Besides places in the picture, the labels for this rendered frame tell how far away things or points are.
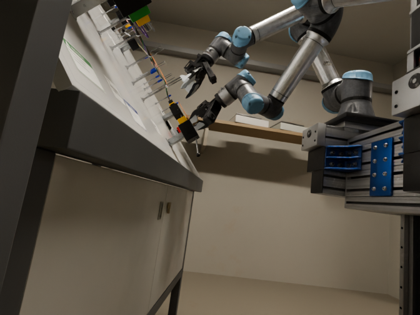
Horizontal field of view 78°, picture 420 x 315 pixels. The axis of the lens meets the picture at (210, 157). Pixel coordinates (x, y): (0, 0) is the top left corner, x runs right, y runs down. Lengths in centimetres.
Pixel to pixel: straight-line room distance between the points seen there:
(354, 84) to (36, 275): 119
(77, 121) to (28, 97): 8
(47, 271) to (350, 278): 330
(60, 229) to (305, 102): 318
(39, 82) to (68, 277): 28
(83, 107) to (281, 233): 287
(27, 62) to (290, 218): 298
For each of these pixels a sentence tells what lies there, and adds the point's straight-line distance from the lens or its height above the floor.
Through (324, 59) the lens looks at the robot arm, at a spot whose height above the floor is 149.
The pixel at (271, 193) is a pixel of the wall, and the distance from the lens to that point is 301.
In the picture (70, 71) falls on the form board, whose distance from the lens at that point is 35.
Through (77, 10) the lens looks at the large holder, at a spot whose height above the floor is 109.
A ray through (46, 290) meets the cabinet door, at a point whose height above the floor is 63.
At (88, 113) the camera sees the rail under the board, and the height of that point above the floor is 85.
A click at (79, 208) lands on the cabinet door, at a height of 73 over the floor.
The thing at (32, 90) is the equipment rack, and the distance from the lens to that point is 25.
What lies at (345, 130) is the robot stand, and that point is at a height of 110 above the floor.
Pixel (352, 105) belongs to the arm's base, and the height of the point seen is 122.
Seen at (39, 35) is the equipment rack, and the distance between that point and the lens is 26.
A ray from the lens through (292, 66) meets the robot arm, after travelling 110.
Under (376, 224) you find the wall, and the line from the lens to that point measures 362.
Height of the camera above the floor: 77
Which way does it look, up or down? 9 degrees up
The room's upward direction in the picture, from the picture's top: 8 degrees clockwise
